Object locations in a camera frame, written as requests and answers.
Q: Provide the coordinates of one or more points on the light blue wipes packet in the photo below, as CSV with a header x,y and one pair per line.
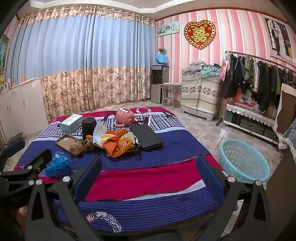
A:
x,y
98,132

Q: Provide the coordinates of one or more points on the pink hanging bag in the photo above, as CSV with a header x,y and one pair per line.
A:
x,y
223,68

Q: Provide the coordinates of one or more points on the white cabinet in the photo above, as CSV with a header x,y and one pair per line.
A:
x,y
23,104

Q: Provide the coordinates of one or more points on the grey water dispenser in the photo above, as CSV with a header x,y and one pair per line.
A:
x,y
159,85

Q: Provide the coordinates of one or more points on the blue fringed cloth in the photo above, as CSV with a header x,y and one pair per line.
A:
x,y
290,136

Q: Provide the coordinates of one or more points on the wall picture strip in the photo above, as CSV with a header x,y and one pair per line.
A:
x,y
167,28

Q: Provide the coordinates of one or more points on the red blanket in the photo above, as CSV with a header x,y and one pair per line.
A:
x,y
143,183

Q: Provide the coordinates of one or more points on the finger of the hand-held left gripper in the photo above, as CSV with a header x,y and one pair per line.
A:
x,y
38,160
13,145

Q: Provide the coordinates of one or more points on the orange snack bag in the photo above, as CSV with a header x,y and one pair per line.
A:
x,y
115,147

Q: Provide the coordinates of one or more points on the blue plastic bag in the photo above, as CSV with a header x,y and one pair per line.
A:
x,y
57,164

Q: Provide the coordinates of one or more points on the black and white wall poster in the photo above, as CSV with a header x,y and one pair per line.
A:
x,y
278,39

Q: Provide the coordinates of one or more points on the plaid bed sheet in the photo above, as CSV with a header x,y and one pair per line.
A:
x,y
161,121

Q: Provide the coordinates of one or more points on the red heart wall decoration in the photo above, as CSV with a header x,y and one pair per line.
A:
x,y
200,34

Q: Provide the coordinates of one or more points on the teal folded blanket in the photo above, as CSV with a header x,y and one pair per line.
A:
x,y
209,70

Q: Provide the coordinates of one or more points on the light blue plastic basket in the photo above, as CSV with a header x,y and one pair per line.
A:
x,y
242,157

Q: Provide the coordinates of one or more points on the chair with beige cloth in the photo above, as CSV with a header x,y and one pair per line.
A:
x,y
288,106

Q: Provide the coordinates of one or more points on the brown phone case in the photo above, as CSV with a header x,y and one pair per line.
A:
x,y
67,142

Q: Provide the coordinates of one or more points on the blue and floral curtain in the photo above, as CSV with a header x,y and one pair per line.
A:
x,y
81,69

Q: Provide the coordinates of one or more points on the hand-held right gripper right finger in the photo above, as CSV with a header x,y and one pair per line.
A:
x,y
208,176

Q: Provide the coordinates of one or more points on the small metal table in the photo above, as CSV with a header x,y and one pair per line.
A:
x,y
171,85

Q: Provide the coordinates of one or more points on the green wall poster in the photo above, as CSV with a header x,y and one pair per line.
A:
x,y
3,55

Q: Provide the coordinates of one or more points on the teal cardboard box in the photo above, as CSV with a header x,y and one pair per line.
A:
x,y
71,124

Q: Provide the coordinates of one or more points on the grey clothes pile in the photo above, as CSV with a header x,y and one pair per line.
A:
x,y
194,66

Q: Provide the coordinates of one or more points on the blue striped blanket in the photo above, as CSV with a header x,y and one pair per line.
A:
x,y
161,160

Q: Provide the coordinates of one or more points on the small potted plant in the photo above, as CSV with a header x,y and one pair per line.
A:
x,y
161,50

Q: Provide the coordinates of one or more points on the black flat case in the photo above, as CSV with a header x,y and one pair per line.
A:
x,y
145,138

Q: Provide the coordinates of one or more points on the black cylinder container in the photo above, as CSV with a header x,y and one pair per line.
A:
x,y
88,127

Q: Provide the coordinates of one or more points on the furniture under patterned cloth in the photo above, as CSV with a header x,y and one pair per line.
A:
x,y
201,92

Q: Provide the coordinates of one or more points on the metal clothes rack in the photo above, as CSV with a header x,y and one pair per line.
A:
x,y
254,56

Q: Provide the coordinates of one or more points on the low stand with lace cloth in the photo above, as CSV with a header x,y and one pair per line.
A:
x,y
249,115

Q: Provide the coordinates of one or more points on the pink cup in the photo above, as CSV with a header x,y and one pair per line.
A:
x,y
124,115

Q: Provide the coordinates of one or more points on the row of hanging clothes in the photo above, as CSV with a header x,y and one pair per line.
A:
x,y
261,78

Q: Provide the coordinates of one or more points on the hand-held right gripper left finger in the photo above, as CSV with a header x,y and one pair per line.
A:
x,y
87,178

